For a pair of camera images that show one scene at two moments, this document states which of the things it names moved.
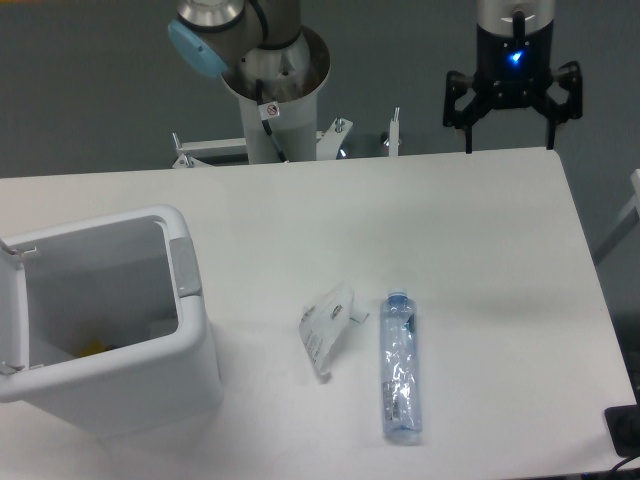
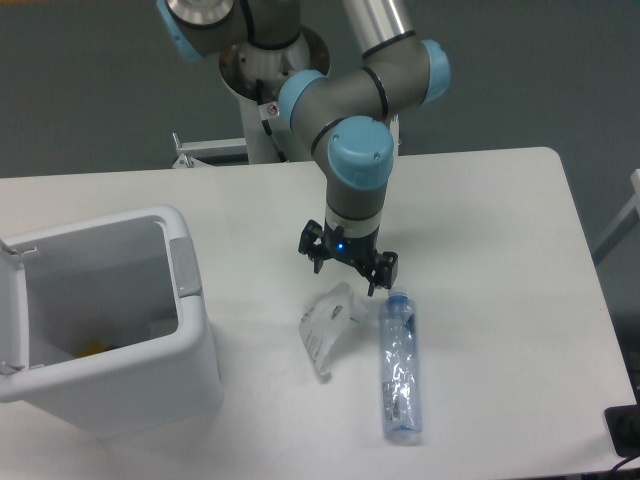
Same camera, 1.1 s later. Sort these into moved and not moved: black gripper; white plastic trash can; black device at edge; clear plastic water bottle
Moved: black gripper
Not moved: white plastic trash can; black device at edge; clear plastic water bottle
